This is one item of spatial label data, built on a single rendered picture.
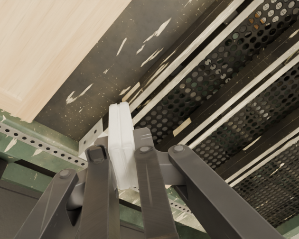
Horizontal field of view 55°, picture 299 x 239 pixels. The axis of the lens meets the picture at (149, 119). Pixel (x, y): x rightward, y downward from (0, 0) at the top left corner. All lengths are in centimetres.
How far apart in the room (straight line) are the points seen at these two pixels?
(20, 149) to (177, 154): 83
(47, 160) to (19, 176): 67
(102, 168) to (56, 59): 66
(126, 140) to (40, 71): 67
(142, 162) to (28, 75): 70
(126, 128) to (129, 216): 180
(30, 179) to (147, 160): 152
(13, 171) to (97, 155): 148
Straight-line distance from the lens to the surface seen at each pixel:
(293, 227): 180
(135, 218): 200
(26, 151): 96
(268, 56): 91
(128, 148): 16
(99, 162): 16
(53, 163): 99
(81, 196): 16
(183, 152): 15
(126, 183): 18
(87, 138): 94
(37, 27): 77
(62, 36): 77
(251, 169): 117
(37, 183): 167
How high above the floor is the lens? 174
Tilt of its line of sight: 46 degrees down
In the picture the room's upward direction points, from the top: 72 degrees clockwise
